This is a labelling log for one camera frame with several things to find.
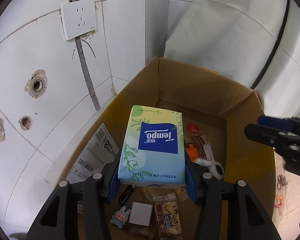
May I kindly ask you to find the white plastic clamp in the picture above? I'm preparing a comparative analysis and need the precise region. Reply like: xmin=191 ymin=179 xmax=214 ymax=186
xmin=194 ymin=143 xmax=224 ymax=180

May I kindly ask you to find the orange utility knife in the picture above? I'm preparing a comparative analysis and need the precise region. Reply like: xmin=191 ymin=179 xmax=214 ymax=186
xmin=185 ymin=144 xmax=199 ymax=162

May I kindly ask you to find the Tempo tissue pack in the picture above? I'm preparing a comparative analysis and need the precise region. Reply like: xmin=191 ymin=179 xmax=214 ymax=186
xmin=117 ymin=105 xmax=186 ymax=189

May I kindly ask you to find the cardboard box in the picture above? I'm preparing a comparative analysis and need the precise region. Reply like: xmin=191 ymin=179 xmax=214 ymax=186
xmin=43 ymin=56 xmax=277 ymax=240

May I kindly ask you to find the beige table cloth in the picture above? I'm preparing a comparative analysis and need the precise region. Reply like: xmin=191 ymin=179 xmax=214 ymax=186
xmin=273 ymin=153 xmax=300 ymax=239

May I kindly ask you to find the red snack packet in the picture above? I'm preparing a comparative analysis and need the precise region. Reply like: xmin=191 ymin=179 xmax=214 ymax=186
xmin=186 ymin=124 xmax=200 ymax=134

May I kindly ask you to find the blue bunny pig figurine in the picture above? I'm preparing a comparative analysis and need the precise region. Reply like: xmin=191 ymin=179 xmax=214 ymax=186
xmin=109 ymin=205 xmax=131 ymax=229

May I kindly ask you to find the black pen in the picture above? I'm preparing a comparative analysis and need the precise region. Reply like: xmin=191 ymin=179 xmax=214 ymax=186
xmin=118 ymin=185 xmax=135 ymax=206

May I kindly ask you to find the nut bar packet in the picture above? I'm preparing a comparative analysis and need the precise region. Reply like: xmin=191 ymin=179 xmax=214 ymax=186
xmin=154 ymin=201 xmax=182 ymax=238

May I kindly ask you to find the small white box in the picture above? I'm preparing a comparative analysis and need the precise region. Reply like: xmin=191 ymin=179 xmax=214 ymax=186
xmin=129 ymin=202 xmax=153 ymax=226

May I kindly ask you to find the white shipping label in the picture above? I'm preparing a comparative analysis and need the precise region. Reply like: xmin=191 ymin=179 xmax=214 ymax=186
xmin=66 ymin=124 xmax=120 ymax=184

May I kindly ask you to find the pale green curtain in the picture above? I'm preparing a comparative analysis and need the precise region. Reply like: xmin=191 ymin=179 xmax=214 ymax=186
xmin=164 ymin=0 xmax=300 ymax=118

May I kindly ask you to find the white wall socket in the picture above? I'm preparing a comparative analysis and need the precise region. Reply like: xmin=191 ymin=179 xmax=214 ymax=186
xmin=61 ymin=0 xmax=97 ymax=41

